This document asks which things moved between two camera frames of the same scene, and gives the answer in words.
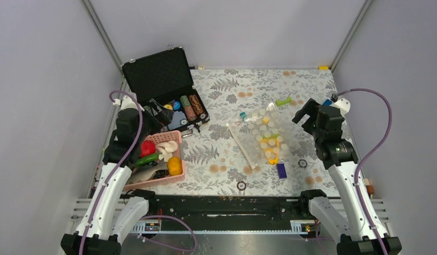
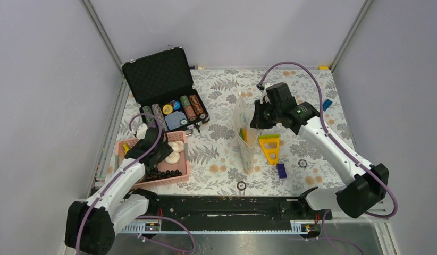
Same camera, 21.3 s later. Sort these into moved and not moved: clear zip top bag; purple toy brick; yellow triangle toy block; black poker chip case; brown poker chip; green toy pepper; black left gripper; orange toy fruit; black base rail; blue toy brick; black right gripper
Moved: black right gripper; orange toy fruit; green toy pepper; black left gripper; clear zip top bag
Not moved: yellow triangle toy block; black poker chip case; blue toy brick; black base rail; brown poker chip; purple toy brick
